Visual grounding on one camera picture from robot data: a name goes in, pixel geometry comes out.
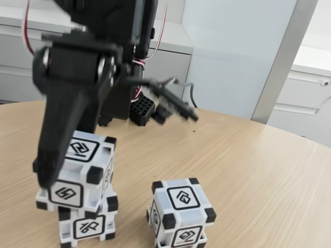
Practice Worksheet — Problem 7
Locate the white cube zigzag glyph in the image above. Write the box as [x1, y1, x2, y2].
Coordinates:
[32, 130, 117, 211]

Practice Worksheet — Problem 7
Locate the white cube house glyph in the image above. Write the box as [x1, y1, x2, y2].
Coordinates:
[146, 177, 217, 248]

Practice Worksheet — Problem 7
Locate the white cube wide glyph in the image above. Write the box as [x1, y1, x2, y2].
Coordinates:
[58, 192, 119, 245]

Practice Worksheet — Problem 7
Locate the grey metal pillar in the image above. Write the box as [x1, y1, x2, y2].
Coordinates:
[250, 0, 319, 126]

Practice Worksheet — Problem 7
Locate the white cabinet with lock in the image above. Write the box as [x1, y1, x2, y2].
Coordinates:
[266, 45, 331, 148]

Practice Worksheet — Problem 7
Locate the thin red white wire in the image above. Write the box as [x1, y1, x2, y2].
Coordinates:
[146, 0, 172, 62]

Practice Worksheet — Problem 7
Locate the grey camera cable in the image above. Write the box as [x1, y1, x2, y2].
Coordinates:
[165, 77, 199, 108]

